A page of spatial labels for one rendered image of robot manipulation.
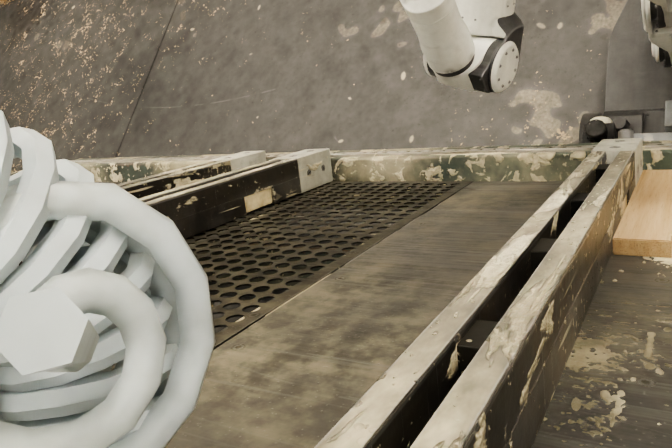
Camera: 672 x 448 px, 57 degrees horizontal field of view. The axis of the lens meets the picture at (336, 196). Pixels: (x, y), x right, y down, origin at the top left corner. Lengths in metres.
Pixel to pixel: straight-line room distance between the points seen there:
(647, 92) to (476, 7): 1.12
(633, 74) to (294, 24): 1.55
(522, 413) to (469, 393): 0.06
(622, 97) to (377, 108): 0.93
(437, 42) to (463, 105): 1.46
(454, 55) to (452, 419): 0.67
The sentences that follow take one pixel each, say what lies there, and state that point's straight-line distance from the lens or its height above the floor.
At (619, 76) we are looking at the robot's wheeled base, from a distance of 2.06.
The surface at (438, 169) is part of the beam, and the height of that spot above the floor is 0.89.
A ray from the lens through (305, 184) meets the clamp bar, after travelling 1.23.
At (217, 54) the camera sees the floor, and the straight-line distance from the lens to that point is 3.17.
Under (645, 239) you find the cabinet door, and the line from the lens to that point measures 0.74.
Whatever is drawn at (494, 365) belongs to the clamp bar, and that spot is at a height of 1.61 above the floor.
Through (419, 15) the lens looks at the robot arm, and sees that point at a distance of 0.85.
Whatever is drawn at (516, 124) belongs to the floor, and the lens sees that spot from 2.23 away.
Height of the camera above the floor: 1.94
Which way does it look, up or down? 54 degrees down
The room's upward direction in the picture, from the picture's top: 54 degrees counter-clockwise
